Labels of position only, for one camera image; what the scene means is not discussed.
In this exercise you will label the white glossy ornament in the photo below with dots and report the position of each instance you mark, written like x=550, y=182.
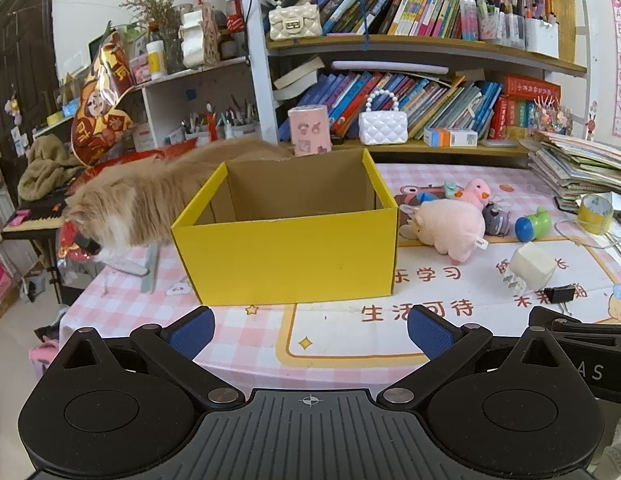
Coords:
x=193, y=40

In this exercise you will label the electric piano keyboard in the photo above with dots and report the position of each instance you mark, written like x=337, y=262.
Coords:
x=35, y=215

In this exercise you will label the red gold foil balloon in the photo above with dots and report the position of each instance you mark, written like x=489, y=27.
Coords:
x=100, y=110

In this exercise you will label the orange dictionary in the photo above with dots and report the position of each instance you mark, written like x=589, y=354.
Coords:
x=513, y=120

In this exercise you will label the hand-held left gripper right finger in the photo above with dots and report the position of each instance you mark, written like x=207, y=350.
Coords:
x=428, y=332

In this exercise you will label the stack of booklets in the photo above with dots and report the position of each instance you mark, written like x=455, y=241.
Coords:
x=580, y=160

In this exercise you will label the wooden bookshelf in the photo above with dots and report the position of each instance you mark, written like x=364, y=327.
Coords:
x=440, y=46

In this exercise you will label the pink checked table mat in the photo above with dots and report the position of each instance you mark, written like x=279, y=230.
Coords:
x=340, y=285

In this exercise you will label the row of yellow-spined books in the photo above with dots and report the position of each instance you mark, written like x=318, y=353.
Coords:
x=415, y=5

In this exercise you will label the black binder clip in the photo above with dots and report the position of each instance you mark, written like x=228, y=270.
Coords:
x=558, y=293

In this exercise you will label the wooden cutout ornament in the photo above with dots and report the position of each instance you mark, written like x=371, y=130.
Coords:
x=211, y=35

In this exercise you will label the large red dictionary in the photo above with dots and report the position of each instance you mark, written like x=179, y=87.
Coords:
x=530, y=89

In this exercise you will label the green and blue toy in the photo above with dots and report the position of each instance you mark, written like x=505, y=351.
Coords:
x=533, y=222

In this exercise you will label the orange fluffy cat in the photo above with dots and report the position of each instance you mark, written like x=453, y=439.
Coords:
x=135, y=195

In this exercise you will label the pink plush duck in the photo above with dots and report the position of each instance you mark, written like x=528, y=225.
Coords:
x=473, y=192

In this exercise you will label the pink bag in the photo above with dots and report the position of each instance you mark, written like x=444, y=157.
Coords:
x=1, y=282

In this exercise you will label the green dictionary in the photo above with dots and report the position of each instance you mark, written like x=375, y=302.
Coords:
x=527, y=119

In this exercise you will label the yellow tape roll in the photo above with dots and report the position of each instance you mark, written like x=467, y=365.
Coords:
x=585, y=220

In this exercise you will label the dried flower bouquet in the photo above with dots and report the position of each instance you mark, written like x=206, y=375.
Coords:
x=150, y=5

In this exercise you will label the cartoon wall sticker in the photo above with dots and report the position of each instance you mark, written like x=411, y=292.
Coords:
x=591, y=122

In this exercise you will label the white pen storage box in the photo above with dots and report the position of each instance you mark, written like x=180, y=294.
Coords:
x=541, y=37

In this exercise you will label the white shelf unit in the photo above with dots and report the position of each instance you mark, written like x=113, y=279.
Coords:
x=210, y=85

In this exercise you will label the thick cream-paged book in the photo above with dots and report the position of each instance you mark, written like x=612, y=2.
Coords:
x=295, y=91
x=298, y=72

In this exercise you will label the pink cartoon cylinder holder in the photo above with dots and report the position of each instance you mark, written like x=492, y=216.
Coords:
x=310, y=130

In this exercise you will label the brown blanket pile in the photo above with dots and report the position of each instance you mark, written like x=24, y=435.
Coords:
x=48, y=165

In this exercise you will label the row of blue-spined books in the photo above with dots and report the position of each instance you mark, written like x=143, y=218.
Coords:
x=430, y=105

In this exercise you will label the colourful striped bottle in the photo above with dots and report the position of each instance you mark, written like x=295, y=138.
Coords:
x=468, y=15

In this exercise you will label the dark wooden door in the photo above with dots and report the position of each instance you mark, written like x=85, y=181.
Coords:
x=15, y=85

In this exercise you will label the grey toy mouse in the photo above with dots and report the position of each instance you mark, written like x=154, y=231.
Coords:
x=496, y=220

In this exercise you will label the white bottle yellow label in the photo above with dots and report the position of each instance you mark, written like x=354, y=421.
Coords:
x=156, y=62

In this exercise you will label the yellow cardboard box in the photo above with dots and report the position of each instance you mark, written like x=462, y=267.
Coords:
x=290, y=255

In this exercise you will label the grey plastic bar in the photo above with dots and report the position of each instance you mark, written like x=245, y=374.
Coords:
x=149, y=270

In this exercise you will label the red packet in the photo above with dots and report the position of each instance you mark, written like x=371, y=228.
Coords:
x=73, y=245

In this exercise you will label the small blue plastic toy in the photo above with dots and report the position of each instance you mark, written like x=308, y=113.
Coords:
x=430, y=196

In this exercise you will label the cream quilted purse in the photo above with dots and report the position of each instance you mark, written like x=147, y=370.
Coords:
x=293, y=22

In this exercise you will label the lavender flat board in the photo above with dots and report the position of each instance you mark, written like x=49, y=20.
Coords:
x=390, y=66

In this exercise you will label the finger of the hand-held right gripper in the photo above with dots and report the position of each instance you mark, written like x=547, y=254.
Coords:
x=590, y=329

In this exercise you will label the pen holder with pens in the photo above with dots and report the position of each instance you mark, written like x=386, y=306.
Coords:
x=235, y=127

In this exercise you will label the narrow red dictionary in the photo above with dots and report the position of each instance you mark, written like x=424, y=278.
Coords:
x=499, y=120

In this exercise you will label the white quilted purse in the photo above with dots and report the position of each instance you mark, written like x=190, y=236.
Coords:
x=383, y=127

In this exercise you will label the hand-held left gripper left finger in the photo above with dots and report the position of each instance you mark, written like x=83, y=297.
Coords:
x=193, y=332

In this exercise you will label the white charger plug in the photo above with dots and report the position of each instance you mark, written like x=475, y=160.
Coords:
x=530, y=262

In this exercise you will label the pink plush pig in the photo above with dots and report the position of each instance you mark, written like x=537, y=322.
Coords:
x=450, y=225

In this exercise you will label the small pink box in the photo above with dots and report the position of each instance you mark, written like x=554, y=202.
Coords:
x=139, y=71

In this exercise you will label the teal correction tape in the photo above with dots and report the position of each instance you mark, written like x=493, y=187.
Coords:
x=450, y=189

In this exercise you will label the orange white carton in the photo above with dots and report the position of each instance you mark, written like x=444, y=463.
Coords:
x=450, y=137

